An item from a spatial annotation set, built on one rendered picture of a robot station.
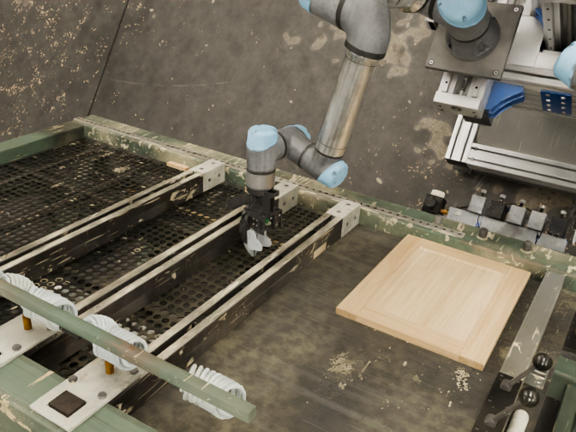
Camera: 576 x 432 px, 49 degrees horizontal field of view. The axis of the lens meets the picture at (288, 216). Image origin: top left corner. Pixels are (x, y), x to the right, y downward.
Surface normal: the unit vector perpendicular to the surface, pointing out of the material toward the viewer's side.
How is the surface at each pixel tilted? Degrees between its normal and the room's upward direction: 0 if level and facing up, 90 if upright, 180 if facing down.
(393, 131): 0
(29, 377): 58
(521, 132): 0
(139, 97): 0
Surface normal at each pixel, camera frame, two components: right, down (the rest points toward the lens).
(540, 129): -0.40, -0.18
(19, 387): 0.07, -0.89
